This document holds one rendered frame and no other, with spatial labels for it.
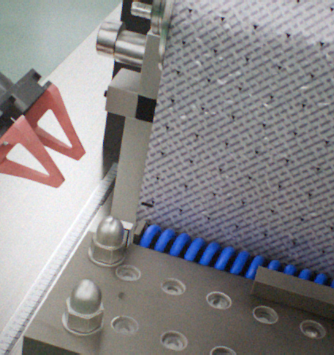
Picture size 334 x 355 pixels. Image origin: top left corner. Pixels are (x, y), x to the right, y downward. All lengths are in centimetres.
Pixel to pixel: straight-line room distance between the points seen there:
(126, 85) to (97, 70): 58
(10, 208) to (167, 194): 30
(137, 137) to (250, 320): 25
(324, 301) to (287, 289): 3
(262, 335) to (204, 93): 22
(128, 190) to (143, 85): 14
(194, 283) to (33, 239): 29
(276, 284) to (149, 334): 14
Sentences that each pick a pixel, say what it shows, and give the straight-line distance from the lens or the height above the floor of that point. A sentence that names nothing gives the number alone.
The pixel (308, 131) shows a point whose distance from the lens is 72.
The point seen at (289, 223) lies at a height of 108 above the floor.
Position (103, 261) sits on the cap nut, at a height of 103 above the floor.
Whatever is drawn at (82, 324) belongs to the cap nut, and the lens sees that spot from 67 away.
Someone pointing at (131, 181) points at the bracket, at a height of 102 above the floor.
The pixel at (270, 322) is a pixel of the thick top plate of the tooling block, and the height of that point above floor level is 103.
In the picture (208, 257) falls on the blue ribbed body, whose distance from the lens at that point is 77.
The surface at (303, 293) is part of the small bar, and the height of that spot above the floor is 105.
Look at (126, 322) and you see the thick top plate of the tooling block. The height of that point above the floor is 103.
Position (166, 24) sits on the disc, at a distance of 69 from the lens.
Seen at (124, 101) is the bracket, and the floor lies 112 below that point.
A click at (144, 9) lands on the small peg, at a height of 123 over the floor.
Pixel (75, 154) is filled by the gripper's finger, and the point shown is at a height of 107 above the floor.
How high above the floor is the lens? 151
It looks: 32 degrees down
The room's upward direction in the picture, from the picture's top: 11 degrees clockwise
